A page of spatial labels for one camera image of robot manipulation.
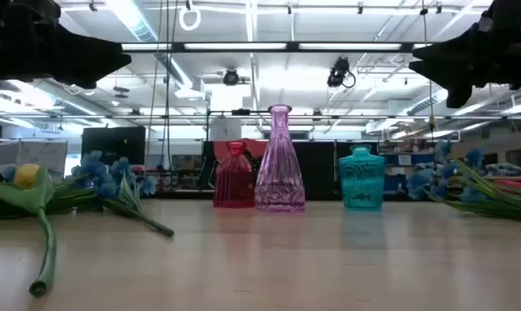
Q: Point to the yellow artificial tulip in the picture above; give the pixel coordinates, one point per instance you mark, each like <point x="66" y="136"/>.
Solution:
<point x="26" y="175"/>

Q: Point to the blue storage bin rack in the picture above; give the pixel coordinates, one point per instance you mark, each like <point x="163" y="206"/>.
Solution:
<point x="392" y="159"/>

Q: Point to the black computer monitor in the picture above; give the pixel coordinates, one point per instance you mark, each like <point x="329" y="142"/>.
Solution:
<point x="113" y="142"/>

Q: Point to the teal glass vase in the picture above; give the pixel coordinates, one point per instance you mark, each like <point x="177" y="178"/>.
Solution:
<point x="362" y="181"/>

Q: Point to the black partition panel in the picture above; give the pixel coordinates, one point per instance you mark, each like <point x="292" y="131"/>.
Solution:
<point x="320" y="166"/>

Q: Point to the white partition panel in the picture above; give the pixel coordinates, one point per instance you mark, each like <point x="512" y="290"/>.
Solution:
<point x="44" y="157"/>

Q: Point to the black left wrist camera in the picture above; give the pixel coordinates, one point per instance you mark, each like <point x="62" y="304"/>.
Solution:
<point x="44" y="10"/>

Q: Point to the black aluminium table frame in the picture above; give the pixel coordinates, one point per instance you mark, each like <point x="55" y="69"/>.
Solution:
<point x="320" y="196"/>

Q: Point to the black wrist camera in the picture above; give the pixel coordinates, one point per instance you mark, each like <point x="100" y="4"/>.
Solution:
<point x="510" y="13"/>
<point x="44" y="10"/>

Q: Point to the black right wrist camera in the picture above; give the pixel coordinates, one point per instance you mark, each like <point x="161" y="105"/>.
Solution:
<point x="510" y="13"/>

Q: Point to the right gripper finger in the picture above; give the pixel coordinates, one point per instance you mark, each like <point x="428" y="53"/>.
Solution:
<point x="437" y="69"/>
<point x="441" y="48"/>

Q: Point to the pale grey idle robot arm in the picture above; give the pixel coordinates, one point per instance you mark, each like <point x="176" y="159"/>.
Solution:
<point x="506" y="168"/>

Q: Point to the pink glass vase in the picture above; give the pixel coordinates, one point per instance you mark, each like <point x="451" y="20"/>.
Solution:
<point x="279" y="173"/>

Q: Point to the black round ceiling camera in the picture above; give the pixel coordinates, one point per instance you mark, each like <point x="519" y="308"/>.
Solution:
<point x="230" y="78"/>

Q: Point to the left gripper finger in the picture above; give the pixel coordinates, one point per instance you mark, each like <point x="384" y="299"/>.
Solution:
<point x="100" y="58"/>

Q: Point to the black bar with strip lights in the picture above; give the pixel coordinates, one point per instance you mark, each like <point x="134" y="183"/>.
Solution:
<point x="292" y="46"/>

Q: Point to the red glass vase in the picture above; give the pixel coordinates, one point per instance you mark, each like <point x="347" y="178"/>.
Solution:
<point x="234" y="181"/>

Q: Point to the black horizontal rail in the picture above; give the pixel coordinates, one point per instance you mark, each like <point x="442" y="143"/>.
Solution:
<point x="372" y="117"/>

